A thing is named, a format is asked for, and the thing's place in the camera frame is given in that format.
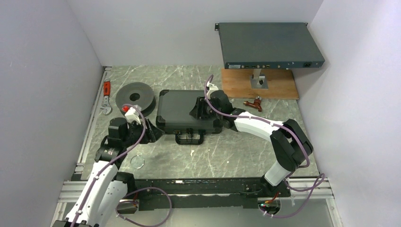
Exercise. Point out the black filament spool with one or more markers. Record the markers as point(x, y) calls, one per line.
point(136, 93)

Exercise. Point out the clear round lid left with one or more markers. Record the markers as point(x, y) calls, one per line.
point(137, 162)

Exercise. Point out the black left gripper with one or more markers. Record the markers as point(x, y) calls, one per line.
point(151, 134)

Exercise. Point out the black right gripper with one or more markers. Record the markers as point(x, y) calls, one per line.
point(199, 111)

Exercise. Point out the wooden base board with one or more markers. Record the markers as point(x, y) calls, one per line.
point(270, 84)

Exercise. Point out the brass red valve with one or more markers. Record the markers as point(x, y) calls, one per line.
point(256, 104)

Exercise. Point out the red adjustable wrench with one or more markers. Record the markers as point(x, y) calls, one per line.
point(106, 107)

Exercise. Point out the grey rack network device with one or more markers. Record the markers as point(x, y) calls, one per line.
point(258, 45)

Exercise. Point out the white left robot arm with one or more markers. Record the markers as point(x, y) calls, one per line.
point(107, 185)

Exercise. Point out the metal device stand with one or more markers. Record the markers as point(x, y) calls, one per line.
point(258, 80)

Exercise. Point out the black poker set case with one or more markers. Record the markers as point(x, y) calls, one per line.
point(173, 117)

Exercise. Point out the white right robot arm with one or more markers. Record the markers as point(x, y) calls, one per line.
point(291, 146)

